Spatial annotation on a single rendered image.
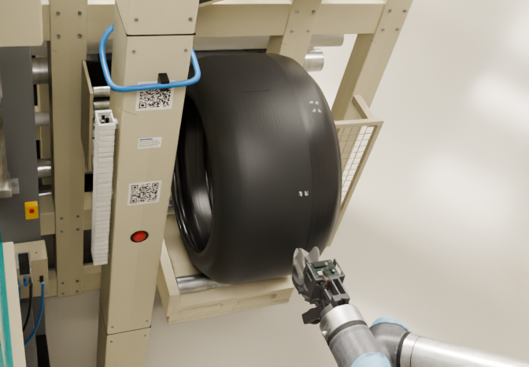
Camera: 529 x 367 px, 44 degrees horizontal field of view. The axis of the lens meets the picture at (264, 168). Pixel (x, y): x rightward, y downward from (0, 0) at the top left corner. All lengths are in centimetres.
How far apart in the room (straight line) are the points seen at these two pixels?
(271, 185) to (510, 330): 206
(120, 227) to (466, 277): 211
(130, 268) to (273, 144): 56
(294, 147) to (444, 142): 266
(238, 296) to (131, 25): 88
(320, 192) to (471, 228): 219
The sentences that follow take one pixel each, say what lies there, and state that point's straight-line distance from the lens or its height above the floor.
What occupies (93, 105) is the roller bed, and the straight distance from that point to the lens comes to 189.
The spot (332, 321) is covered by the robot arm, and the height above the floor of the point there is 127.
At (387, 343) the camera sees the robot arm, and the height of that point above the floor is 119.
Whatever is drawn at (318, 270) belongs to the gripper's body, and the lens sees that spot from 142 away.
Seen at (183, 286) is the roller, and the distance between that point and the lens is 177.
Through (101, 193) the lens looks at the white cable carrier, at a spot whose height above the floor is 122.
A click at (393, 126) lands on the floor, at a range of 401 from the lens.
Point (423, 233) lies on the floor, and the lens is 345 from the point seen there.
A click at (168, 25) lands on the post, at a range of 126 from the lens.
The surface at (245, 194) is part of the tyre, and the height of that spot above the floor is 134.
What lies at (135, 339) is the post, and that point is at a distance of 208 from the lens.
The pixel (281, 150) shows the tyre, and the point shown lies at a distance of 144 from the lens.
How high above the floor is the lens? 236
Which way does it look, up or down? 43 degrees down
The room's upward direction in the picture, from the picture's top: 16 degrees clockwise
